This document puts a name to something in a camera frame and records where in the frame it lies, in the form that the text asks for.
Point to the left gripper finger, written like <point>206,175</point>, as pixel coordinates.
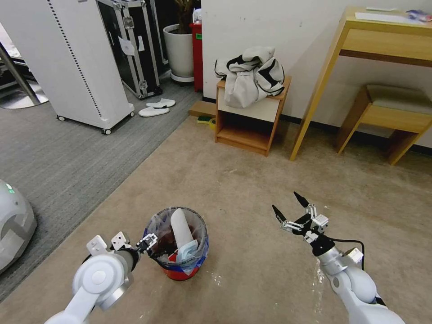
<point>142,243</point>
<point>153,240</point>

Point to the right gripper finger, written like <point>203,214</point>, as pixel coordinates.
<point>287,225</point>
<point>311,210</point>

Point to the red trash bin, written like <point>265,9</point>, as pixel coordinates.
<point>179,273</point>

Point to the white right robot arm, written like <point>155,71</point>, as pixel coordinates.
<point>354,290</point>

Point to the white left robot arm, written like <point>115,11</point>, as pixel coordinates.
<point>98,278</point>

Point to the clear plastic bin liner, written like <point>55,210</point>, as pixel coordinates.
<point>202,236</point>

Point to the white paper roll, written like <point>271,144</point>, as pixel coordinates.
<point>180,226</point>

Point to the blue face mask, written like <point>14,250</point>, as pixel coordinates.
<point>188,253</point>

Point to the clear plastic film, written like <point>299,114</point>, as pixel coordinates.
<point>320,283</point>

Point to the wooden nightstand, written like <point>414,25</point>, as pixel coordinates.
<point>249,118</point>

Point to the wooden stool with cushion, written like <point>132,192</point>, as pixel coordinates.
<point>391,114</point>

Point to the yellow tape roll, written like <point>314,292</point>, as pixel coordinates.
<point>213,123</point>

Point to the white grey rounded robot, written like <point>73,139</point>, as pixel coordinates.
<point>13,229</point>

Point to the white slipper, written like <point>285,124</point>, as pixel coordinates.
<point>162,103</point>
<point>153,112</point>

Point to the green sponge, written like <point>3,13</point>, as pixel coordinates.
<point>203,119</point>

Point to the white and black garment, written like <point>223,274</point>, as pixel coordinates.
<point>246,81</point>

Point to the black flight case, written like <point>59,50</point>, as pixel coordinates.
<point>141,67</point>

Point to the wooden desk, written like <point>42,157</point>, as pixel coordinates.
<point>378,40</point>

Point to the red box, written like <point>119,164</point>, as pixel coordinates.
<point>196,57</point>

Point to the white plant pot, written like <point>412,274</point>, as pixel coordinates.
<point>179,50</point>

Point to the white paper label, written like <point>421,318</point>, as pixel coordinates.
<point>126,46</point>
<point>140,43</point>

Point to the white wheeled cabinet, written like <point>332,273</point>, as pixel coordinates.
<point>67,60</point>

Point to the white paper sheet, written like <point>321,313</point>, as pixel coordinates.
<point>384,17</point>

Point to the clear plastic packet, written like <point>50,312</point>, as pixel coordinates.
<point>420,16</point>

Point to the brown plant trunk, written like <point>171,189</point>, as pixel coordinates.
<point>184,17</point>

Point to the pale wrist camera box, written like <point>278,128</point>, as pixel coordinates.
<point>120,241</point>
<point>320,222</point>

